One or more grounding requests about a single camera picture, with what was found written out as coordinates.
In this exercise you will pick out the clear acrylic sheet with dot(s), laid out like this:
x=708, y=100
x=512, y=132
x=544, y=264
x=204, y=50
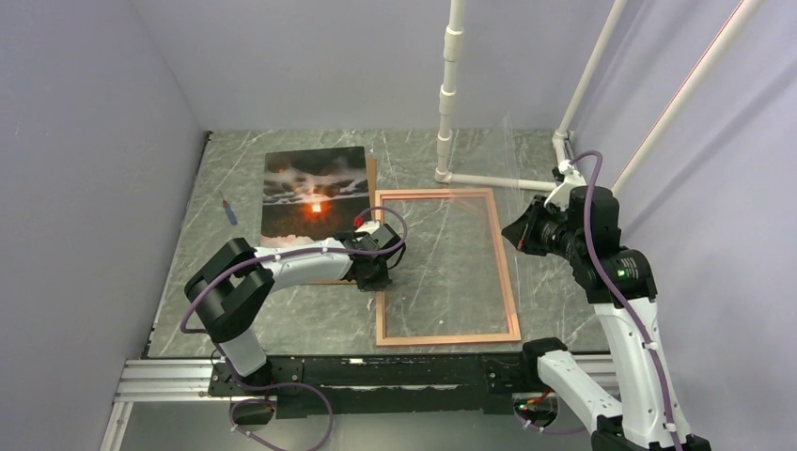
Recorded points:
x=407, y=163

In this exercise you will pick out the white pvc pipe stand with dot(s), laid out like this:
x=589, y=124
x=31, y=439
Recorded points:
x=453, y=39

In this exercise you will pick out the wooden picture frame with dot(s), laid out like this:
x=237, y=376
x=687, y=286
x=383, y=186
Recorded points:
x=453, y=287

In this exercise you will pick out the small blue red screwdriver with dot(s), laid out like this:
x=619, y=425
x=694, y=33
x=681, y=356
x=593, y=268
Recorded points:
x=231, y=216

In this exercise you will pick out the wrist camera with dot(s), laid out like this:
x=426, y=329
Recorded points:
x=365, y=226
x=568, y=177

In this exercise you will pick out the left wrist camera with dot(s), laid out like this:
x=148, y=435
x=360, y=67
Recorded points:
x=365, y=226

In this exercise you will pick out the brown backing board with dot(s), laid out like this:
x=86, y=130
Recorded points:
x=371, y=170

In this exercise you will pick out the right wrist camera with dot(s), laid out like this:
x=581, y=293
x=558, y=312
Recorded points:
x=568, y=177

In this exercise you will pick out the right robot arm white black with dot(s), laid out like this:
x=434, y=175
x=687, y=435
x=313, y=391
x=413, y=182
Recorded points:
x=619, y=285

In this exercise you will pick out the aluminium extrusion rail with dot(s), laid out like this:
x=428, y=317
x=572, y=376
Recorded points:
x=158, y=380

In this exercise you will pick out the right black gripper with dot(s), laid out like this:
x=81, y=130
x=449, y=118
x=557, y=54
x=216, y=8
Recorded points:
x=522, y=232

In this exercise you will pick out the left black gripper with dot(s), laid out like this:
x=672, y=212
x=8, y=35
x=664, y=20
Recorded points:
x=379, y=283

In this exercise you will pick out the sunset landscape photo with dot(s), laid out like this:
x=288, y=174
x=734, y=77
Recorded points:
x=311, y=194

